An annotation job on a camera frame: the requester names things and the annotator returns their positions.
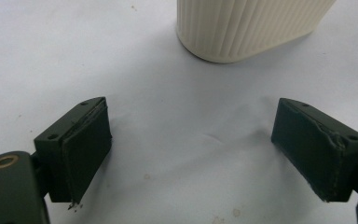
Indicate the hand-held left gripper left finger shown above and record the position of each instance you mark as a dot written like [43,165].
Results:
[77,149]

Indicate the cream pump bottle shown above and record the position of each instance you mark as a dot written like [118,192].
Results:
[245,28]

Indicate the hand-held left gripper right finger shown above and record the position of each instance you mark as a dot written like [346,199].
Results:
[320,149]

